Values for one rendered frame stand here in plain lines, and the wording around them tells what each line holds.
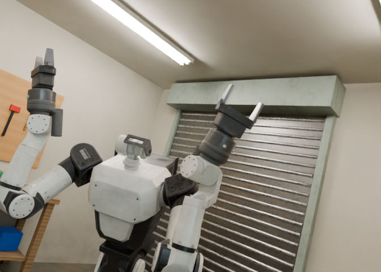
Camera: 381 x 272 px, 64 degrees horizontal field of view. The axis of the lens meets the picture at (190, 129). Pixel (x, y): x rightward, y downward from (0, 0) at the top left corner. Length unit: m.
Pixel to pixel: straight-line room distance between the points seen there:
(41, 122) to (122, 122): 3.34
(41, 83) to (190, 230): 0.68
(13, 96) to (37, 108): 2.69
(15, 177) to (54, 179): 0.13
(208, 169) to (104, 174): 0.42
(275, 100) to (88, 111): 2.34
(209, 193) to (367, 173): 2.18
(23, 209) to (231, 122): 0.71
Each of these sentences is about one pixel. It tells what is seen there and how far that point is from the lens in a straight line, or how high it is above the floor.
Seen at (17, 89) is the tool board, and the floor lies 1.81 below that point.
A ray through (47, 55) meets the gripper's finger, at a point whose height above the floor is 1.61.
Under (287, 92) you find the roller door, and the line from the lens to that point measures 3.13.
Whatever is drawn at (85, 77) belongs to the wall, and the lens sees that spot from 4.12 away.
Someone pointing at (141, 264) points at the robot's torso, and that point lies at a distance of 1.32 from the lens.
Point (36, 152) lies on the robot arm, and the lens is 1.12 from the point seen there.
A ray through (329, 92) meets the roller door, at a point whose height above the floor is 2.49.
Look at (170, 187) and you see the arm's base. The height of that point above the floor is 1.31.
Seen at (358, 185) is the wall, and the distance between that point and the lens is 2.93.
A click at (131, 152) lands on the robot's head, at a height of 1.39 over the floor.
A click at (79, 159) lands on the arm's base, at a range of 1.20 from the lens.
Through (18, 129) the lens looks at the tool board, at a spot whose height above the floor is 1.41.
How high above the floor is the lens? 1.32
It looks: 11 degrees up
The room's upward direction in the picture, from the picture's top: 17 degrees clockwise
